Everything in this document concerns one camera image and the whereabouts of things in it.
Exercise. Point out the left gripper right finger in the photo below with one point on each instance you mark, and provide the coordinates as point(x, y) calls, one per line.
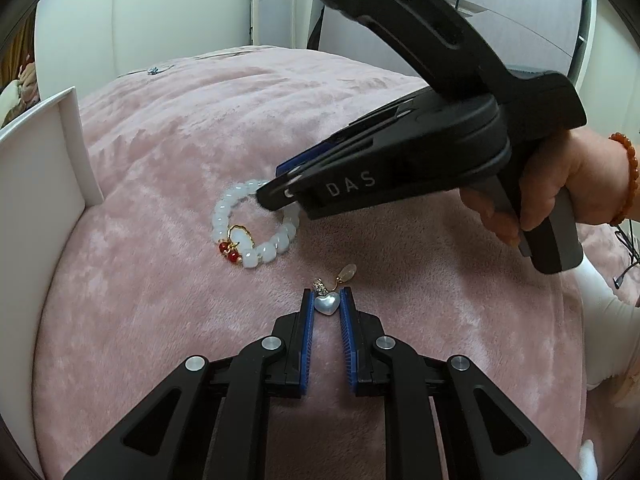
point(443, 419)

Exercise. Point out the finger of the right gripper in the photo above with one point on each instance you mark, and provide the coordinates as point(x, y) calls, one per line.
point(279, 192)
point(300, 160)

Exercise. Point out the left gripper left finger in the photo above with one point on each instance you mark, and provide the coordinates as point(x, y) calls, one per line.
point(209, 419)

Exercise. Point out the silver heart pendant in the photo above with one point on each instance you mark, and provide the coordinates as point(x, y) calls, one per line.
point(326, 302)

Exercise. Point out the person's right hand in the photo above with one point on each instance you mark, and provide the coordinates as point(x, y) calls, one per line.
point(601, 174)

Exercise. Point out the pink plush blanket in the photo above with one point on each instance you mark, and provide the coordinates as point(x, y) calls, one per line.
point(141, 285)

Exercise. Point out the grey wardrobe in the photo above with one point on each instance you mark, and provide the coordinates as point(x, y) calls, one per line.
point(539, 34)

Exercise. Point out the white rectangular tray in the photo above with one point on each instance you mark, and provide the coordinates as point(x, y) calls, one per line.
point(46, 185)

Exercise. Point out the pink plush toys pile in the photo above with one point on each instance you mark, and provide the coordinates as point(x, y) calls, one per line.
point(20, 94)

